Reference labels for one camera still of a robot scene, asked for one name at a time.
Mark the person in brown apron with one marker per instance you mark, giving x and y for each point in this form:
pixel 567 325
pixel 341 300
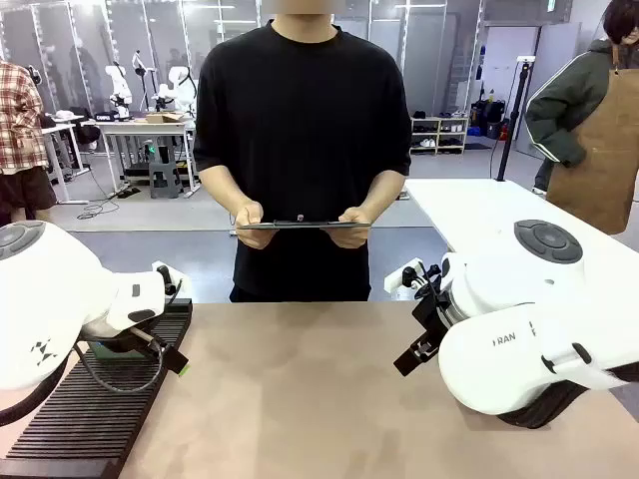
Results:
pixel 594 135

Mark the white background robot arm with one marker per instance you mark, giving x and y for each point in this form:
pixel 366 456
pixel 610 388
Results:
pixel 177 90
pixel 120 85

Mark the person in plaid shirt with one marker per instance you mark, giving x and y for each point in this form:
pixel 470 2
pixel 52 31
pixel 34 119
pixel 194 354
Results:
pixel 20 120

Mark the person's left forearm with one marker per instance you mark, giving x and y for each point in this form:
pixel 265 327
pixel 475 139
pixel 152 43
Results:
pixel 382 192

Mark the person's right hand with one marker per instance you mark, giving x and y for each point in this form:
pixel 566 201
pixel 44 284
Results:
pixel 252 232

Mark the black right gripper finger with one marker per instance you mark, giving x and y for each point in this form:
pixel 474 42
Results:
pixel 428 346
pixel 409 363

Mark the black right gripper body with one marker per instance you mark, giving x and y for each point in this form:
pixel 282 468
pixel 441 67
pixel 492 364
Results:
pixel 433 314

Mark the black clipboard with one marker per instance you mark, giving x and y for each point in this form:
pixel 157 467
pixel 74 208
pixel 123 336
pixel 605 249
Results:
pixel 304 224

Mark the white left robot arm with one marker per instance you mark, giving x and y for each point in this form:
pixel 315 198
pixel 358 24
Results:
pixel 50 299

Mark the white shoe rack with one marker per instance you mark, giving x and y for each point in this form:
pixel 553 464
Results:
pixel 439 135

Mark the cardboard box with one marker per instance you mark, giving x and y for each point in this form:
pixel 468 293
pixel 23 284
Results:
pixel 165 118

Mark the grey step stool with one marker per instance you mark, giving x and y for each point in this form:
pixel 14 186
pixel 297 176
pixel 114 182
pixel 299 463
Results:
pixel 164 178

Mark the black slotted PCB rack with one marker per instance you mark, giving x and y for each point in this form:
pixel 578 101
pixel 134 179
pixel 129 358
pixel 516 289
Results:
pixel 100 429

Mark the small white background desk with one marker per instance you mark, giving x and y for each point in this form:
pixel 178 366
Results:
pixel 62 131

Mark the person in black T-shirt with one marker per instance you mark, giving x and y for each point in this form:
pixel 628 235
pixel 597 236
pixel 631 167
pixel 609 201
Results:
pixel 299 100

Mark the black tripod pole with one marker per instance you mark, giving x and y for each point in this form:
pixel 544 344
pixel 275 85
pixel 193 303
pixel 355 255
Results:
pixel 514 115

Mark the person's left hand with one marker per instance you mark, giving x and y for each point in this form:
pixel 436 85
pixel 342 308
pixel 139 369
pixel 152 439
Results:
pixel 352 229

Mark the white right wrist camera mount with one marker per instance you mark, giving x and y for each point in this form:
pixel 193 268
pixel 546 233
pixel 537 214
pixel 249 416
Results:
pixel 397 279

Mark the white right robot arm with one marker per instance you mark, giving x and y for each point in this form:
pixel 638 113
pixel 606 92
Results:
pixel 499 309

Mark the person's right forearm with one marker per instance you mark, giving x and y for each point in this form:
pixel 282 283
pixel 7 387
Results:
pixel 224 187

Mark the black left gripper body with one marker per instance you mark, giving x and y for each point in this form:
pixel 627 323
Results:
pixel 125 340

